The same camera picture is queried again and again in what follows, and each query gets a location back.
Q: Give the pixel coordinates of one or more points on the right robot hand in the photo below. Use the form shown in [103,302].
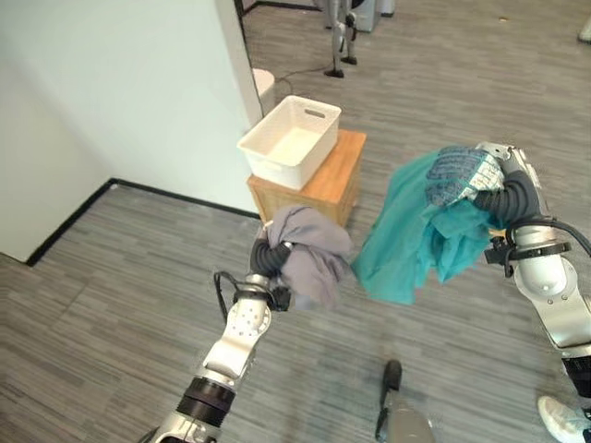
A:
[512,194]

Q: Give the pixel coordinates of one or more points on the teal cloth garment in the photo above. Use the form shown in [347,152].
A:
[415,235]

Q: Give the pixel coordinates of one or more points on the wooden box stand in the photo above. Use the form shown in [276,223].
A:
[318,184]

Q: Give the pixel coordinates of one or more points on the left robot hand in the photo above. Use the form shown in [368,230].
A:
[264,256]

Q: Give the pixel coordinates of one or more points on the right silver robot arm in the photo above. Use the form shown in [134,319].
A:
[549,277]

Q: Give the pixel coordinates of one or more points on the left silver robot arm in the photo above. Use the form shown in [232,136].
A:
[221,364]

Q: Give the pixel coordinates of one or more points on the silver humanoid robot legs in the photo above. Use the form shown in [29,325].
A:
[342,32]

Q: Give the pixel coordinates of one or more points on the white round bin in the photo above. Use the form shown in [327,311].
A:
[264,90]

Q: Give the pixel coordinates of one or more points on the grey cloth garment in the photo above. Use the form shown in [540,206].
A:
[313,256]

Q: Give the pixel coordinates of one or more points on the grey machine base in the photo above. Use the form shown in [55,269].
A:
[369,14]

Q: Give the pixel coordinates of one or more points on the blue patterned cloth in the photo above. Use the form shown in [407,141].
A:
[459,173]

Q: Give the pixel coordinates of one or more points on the white plastic laundry basket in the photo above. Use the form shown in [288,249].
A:
[290,141]

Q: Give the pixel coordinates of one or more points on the person's white shoe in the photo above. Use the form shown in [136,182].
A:
[564,417]

